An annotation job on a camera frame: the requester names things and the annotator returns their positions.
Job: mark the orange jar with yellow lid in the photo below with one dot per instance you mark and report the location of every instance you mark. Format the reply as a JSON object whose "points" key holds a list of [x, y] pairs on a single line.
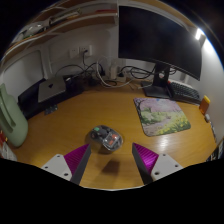
{"points": [[204, 105]]}

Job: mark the green plastic jug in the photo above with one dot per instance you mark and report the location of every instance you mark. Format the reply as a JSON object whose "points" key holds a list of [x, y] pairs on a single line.
{"points": [[13, 123]]}

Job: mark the cherry blossom print mouse pad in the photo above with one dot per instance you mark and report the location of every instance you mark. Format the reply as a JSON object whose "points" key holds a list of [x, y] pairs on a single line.
{"points": [[160, 115]]}

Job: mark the bright light bar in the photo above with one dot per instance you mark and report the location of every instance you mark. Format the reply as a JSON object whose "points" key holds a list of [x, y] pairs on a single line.
{"points": [[199, 33]]}

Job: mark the white wall socket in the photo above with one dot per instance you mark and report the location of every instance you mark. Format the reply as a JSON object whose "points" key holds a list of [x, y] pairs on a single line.
{"points": [[80, 51]]}

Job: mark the black keyboard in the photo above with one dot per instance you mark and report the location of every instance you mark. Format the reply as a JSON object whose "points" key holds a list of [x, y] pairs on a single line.
{"points": [[185, 91]]}

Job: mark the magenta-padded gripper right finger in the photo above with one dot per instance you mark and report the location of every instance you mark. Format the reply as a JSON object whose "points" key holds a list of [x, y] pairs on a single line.
{"points": [[146, 160]]}

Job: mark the transparent computer mouse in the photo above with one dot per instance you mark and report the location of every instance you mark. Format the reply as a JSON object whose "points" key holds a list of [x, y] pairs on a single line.
{"points": [[106, 138]]}

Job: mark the wooden wall shelf unit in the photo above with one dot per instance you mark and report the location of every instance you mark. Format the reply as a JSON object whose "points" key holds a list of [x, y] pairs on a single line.
{"points": [[66, 23]]}

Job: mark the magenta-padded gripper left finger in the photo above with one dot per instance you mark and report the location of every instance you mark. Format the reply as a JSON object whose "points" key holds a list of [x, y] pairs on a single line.
{"points": [[76, 160]]}

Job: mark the colourful printed box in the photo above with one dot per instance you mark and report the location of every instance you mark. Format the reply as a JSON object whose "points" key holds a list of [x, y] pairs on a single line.
{"points": [[6, 151]]}

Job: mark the black desk riser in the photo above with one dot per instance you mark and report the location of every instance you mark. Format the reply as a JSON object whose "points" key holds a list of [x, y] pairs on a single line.
{"points": [[30, 104]]}

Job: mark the black monitor with stand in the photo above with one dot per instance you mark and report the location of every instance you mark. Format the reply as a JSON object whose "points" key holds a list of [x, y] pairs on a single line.
{"points": [[156, 36]]}

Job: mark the white power strip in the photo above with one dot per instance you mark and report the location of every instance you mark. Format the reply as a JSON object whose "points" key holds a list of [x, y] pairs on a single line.
{"points": [[114, 74]]}

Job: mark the low shelf unit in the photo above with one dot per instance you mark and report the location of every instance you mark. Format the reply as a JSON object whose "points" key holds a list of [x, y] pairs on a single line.
{"points": [[218, 151]]}

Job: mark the small grey earbud case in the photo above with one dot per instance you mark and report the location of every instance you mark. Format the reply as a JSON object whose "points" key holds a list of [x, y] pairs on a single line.
{"points": [[207, 118]]}

